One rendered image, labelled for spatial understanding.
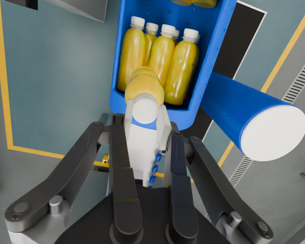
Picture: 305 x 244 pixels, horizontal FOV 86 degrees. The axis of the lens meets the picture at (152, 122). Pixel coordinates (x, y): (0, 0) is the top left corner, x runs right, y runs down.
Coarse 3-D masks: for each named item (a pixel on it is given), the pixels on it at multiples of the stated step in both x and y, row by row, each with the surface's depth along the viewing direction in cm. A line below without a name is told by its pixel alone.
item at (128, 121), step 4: (128, 100) 22; (132, 100) 22; (128, 104) 20; (132, 104) 21; (128, 108) 19; (132, 108) 20; (128, 112) 18; (132, 112) 19; (128, 116) 17; (124, 120) 16; (128, 120) 16; (124, 124) 17; (128, 124) 16; (124, 128) 17; (128, 128) 17; (128, 132) 17; (128, 136) 17
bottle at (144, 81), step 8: (136, 72) 33; (144, 72) 31; (152, 72) 34; (136, 80) 27; (144, 80) 26; (152, 80) 27; (128, 88) 27; (136, 88) 25; (144, 88) 25; (152, 88) 25; (160, 88) 27; (128, 96) 26; (136, 96) 24; (152, 96) 24; (160, 96) 26; (160, 104) 26
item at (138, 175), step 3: (135, 171) 88; (138, 171) 88; (141, 171) 89; (135, 174) 86; (138, 174) 86; (141, 174) 87; (135, 177) 84; (138, 177) 84; (141, 177) 85; (135, 180) 80; (138, 180) 81; (141, 180) 81; (138, 183) 79; (141, 183) 79
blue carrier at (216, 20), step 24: (144, 0) 50; (168, 0) 53; (120, 24) 40; (144, 24) 54; (168, 24) 56; (192, 24) 54; (216, 24) 35; (120, 48) 49; (216, 48) 39; (120, 96) 43; (192, 96) 43; (192, 120) 48
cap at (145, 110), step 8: (144, 96) 23; (136, 104) 22; (144, 104) 22; (152, 104) 22; (136, 112) 23; (144, 112) 23; (152, 112) 23; (136, 120) 23; (144, 120) 24; (152, 120) 24
